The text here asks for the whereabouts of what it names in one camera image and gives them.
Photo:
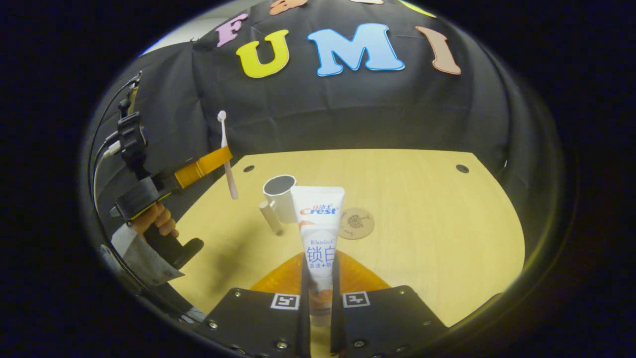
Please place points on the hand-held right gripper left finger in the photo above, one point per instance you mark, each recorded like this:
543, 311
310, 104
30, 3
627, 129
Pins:
305, 328

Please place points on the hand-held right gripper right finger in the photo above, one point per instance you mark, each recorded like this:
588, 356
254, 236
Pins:
336, 323

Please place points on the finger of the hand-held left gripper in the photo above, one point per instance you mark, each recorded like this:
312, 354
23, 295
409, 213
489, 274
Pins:
203, 166

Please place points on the pale pink toothbrush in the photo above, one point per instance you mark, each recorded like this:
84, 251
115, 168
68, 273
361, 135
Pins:
227, 169

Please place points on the grey cup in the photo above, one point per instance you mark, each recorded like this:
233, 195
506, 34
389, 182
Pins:
280, 201

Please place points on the white toothpaste tube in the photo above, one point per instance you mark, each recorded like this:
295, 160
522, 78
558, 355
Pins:
318, 233

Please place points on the round wooden coaster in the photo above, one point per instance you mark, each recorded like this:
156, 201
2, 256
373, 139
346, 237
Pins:
356, 223

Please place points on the black backdrop cloth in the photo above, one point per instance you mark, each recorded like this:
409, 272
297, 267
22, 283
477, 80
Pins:
348, 109

